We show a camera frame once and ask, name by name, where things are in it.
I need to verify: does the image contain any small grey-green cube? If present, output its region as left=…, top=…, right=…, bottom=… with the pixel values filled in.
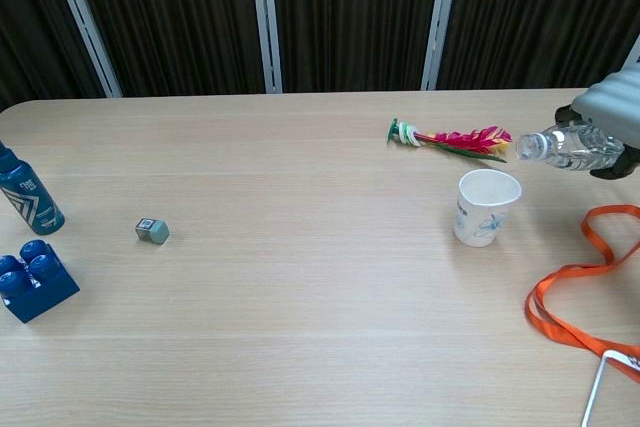
left=133, top=217, right=171, bottom=247

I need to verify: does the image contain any red feather shuttlecock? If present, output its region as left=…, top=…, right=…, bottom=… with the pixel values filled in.
left=385, top=118, right=514, bottom=164

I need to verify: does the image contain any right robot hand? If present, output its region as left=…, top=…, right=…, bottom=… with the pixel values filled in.
left=555, top=68, right=640, bottom=181

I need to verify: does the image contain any clear plastic bottle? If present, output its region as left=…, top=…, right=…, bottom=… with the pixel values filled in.
left=515, top=122, right=626, bottom=172

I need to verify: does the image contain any blue spray bottle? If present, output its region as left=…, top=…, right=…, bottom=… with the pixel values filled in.
left=0, top=139, right=66, bottom=237

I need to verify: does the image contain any black fabric partition panel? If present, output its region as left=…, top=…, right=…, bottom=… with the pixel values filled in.
left=67, top=0, right=266, bottom=98
left=272, top=0, right=444, bottom=93
left=439, top=0, right=640, bottom=91
left=0, top=0, right=109, bottom=111

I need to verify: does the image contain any orange lanyard strap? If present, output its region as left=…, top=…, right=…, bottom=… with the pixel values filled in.
left=524, top=204, right=640, bottom=383

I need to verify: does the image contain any white paper cup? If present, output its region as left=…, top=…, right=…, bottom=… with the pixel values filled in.
left=452, top=169, right=523, bottom=249

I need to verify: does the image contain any silver partition frame post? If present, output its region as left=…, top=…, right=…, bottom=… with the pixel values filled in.
left=421, top=0, right=462, bottom=92
left=248, top=0, right=285, bottom=94
left=44, top=0, right=124, bottom=98
left=622, top=34, right=640, bottom=73

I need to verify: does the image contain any blue toy building block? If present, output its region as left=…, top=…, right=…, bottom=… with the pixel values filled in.
left=0, top=239, right=81, bottom=324

